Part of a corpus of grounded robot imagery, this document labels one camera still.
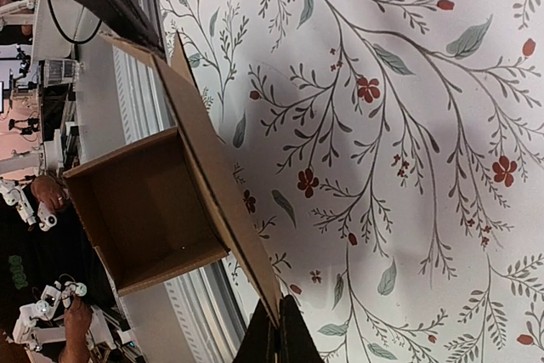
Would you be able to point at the operator right hand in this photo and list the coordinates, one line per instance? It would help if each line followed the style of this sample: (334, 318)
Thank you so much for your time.
(49, 192)

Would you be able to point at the white teleoperation handle lower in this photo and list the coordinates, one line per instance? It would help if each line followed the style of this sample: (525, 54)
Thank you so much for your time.
(26, 331)

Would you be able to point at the operator left hand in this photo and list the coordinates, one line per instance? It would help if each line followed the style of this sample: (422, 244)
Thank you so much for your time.
(77, 319)

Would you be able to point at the white teleoperation handle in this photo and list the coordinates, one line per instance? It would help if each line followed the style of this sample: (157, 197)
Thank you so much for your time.
(26, 331)
(14, 196)

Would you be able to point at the white teleoperation handle upper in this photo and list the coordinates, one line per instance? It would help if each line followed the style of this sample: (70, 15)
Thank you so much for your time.
(14, 196)

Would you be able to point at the brown cardboard box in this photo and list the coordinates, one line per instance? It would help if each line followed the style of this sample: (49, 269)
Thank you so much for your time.
(178, 184)

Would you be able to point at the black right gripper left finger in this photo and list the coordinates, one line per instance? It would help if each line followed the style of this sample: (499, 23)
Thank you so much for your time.
(258, 344)

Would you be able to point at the aluminium front rail base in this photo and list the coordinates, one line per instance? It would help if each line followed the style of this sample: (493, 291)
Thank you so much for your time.
(161, 252)

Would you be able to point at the floral patterned table mat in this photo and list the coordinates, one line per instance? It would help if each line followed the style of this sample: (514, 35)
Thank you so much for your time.
(390, 153)

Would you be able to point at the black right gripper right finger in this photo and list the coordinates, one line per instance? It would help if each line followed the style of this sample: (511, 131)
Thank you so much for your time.
(296, 343)

